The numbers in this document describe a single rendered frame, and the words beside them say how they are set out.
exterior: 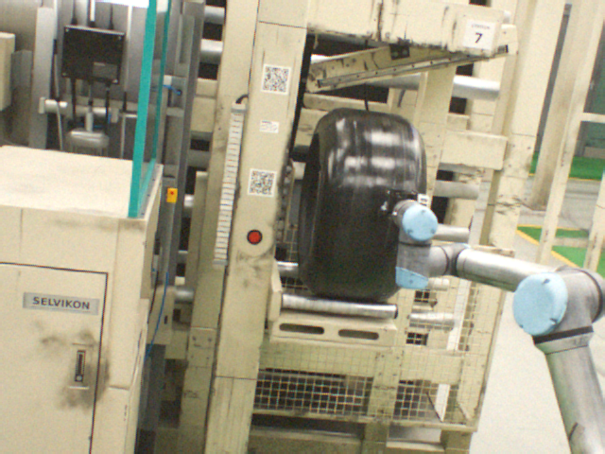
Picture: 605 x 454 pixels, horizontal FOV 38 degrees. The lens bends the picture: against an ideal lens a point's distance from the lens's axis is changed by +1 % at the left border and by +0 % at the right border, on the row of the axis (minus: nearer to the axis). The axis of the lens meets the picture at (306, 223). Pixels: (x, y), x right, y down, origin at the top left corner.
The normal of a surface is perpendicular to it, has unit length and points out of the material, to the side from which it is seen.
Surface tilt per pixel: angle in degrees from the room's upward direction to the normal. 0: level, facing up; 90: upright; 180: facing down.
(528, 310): 84
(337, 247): 101
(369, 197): 71
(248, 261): 90
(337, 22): 90
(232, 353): 90
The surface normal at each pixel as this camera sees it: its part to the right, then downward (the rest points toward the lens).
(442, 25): 0.10, 0.27
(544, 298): -0.83, -0.07
